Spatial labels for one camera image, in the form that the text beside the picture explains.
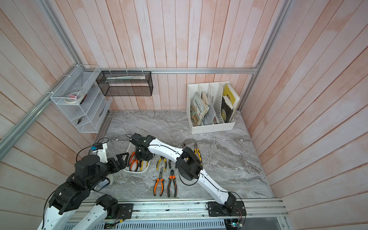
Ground dark cover book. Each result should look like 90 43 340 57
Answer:
220 96 234 123

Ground tape roll on shelf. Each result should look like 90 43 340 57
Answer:
64 92 85 104

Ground orange black greener pliers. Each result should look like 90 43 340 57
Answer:
153 167 164 196

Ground colourful cover book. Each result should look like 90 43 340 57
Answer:
190 92 209 127

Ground white wire mesh shelf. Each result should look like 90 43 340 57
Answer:
51 65 112 133

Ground aluminium rail frame front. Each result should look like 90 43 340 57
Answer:
68 198 288 224

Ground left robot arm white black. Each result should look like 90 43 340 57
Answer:
38 152 133 230

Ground light blue alarm clock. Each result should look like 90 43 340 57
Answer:
98 175 117 188

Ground white plastic storage box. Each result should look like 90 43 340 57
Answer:
123 143 150 174

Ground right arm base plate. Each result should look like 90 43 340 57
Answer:
206 201 247 218

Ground white file organizer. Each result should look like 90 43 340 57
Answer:
186 81 238 134

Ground orange black cutting pliers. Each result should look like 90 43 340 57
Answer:
167 170 177 197

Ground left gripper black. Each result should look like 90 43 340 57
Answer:
87 152 130 190

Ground yellow book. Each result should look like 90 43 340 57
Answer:
223 83 240 107

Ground orange black combination pliers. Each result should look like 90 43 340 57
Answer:
129 152 140 172

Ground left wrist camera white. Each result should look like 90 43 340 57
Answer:
90 143 108 163

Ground yellow handled pliers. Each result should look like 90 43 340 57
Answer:
194 143 202 164

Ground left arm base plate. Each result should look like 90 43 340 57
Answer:
105 203 134 220

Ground black mesh wall basket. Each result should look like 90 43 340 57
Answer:
96 71 153 97

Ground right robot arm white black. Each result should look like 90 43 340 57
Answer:
129 133 236 214

